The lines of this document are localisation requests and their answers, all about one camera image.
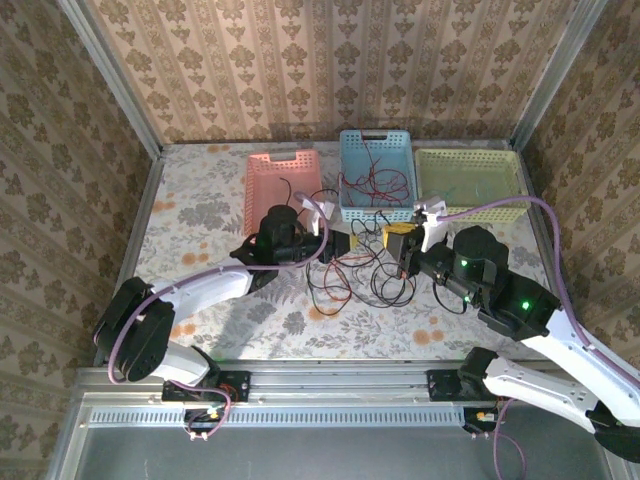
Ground tangle of red black wires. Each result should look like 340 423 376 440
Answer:
338 168 412 207

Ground thin red cable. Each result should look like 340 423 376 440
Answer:
323 248 387 302
360 141 385 175

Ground pink perforated plastic basket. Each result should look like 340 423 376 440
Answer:
243 148 324 236

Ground blue perforated plastic basket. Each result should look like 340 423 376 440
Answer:
338 129 418 224

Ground yellow perforated plastic basket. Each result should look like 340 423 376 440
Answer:
413 148 530 225

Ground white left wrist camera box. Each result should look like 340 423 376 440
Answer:
306 199 339 236

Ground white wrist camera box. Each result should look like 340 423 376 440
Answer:
306 199 339 236
412 196 447 254

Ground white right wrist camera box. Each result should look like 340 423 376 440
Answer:
412 196 447 254

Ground tangled red black cables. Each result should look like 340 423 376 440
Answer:
305 209 396 306

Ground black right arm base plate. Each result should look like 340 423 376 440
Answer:
427 368 496 402

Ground aluminium mounting rail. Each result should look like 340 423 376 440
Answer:
74 363 501 407

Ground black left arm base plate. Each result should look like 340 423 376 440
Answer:
162 370 250 402

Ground slotted grey cable duct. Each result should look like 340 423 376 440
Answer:
88 404 465 427

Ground aluminium frame post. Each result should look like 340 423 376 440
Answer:
57 0 164 157
508 0 609 151

